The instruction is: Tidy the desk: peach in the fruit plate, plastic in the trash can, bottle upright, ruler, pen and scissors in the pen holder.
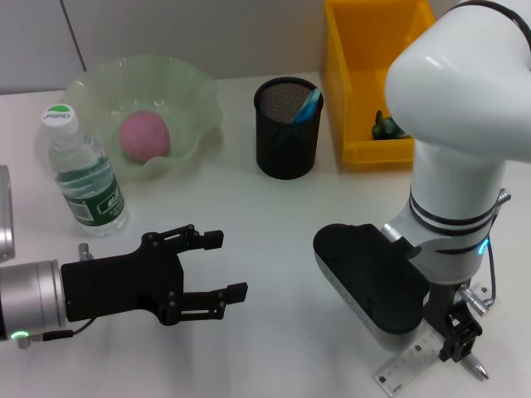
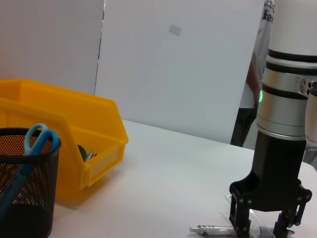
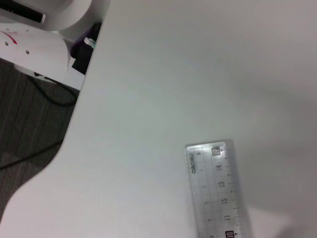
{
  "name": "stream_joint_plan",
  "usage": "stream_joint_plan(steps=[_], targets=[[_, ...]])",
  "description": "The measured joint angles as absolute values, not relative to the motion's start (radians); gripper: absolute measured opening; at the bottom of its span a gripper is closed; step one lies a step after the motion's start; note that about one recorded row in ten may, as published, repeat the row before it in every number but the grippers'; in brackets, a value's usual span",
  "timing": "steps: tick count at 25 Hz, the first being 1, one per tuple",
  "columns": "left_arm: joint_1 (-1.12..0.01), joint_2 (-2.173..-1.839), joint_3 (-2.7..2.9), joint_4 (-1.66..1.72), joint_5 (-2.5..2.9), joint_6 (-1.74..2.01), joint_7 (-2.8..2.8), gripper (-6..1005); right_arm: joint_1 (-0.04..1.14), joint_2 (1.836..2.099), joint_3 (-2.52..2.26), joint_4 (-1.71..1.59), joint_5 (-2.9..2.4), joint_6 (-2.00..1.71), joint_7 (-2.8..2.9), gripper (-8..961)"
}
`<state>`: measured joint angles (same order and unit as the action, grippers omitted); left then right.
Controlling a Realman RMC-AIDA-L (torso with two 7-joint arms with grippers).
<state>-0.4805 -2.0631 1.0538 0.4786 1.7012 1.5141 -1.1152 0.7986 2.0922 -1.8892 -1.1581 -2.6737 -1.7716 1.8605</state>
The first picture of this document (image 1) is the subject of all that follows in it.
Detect white grey pen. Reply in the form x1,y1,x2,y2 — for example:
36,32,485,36
460,352,490,381

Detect yellow plastic bin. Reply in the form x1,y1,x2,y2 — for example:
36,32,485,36
323,0,437,172

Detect green glass fruit bowl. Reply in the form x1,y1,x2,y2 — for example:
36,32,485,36
64,55,223,182

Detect black mesh pen holder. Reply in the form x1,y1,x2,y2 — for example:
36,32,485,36
253,77,324,181

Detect green plastic wrapper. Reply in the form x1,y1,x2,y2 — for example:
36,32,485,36
371,109,410,141

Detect pink peach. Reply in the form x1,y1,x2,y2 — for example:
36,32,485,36
119,110,171,163

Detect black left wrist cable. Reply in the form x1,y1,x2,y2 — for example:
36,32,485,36
15,317,95,349

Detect clear green-label water bottle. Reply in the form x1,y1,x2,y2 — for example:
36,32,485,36
35,103,129,238

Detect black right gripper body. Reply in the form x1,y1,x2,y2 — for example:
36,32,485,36
422,281,470,332

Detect blue scissors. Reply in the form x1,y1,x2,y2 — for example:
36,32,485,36
291,86,324,125

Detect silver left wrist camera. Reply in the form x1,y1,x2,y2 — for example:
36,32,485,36
0,164,17,265

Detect transparent plastic ruler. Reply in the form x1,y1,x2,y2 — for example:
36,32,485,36
374,283,490,396

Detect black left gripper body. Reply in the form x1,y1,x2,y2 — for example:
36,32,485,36
60,231,187,328

